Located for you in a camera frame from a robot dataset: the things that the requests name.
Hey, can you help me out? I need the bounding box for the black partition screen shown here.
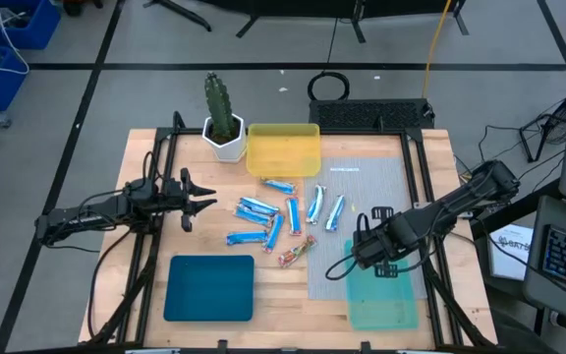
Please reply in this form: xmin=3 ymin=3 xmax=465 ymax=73
xmin=236 ymin=0 xmax=471 ymax=44

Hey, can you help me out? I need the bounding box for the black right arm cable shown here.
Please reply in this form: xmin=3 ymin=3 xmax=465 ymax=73
xmin=324 ymin=211 xmax=429 ymax=282

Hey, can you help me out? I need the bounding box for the black perforated metal case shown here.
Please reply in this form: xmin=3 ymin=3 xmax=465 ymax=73
xmin=308 ymin=97 xmax=435 ymax=132

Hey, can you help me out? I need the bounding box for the grey desk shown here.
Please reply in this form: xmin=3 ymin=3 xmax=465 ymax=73
xmin=522 ymin=195 xmax=566 ymax=328

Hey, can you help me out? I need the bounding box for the dark blue plastic bin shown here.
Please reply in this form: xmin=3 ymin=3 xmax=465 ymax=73
xmin=163 ymin=254 xmax=255 ymax=324

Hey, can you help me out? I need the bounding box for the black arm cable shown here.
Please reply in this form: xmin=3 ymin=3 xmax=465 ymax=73
xmin=85 ymin=228 xmax=135 ymax=340
xmin=324 ymin=211 xmax=429 ymax=282

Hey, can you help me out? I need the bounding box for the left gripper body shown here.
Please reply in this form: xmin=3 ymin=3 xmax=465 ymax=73
xmin=157 ymin=167 xmax=195 ymax=233

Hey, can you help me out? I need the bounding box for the black stand leg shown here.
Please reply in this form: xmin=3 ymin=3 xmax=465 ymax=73
xmin=142 ymin=0 xmax=213 ymax=33

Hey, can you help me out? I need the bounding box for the grey woven mat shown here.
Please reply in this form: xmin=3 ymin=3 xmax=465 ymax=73
xmin=303 ymin=155 xmax=429 ymax=302

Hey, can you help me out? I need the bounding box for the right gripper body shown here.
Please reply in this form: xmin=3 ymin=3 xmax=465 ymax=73
xmin=350 ymin=206 xmax=415 ymax=279

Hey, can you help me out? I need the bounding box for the white hexagonal plant pot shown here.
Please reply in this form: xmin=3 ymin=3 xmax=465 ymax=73
xmin=201 ymin=113 xmax=248 ymax=164

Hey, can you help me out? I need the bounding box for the black aluminium table frame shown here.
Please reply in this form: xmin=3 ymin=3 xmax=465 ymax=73
xmin=85 ymin=110 xmax=498 ymax=348

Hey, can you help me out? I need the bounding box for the coiled black cable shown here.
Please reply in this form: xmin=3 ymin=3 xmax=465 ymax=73
xmin=307 ymin=71 xmax=351 ymax=102

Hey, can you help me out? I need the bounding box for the green cactus plant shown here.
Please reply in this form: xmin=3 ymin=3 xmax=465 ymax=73
xmin=203 ymin=72 xmax=235 ymax=142

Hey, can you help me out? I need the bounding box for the white printed paper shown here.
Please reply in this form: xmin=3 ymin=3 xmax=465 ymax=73
xmin=487 ymin=223 xmax=535 ymax=282

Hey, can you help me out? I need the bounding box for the red green Chewy granola bar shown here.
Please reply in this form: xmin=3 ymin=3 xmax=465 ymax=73
xmin=277 ymin=234 xmax=318 ymax=269

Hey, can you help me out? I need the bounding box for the yellow hanging cable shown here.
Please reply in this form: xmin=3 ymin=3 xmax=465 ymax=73
xmin=421 ymin=0 xmax=454 ymax=99

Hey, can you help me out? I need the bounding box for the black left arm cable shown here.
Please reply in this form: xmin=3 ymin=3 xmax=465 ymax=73
xmin=85 ymin=228 xmax=135 ymax=340

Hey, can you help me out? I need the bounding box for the thin black cable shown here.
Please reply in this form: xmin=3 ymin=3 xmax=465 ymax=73
xmin=325 ymin=17 xmax=339 ymax=74

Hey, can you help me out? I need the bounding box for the teal translucent plastic bin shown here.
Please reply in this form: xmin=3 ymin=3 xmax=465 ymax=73
xmin=344 ymin=239 xmax=420 ymax=331

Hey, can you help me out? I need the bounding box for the yellow translucent plastic bin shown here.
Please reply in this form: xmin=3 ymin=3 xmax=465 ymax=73
xmin=246 ymin=122 xmax=322 ymax=179

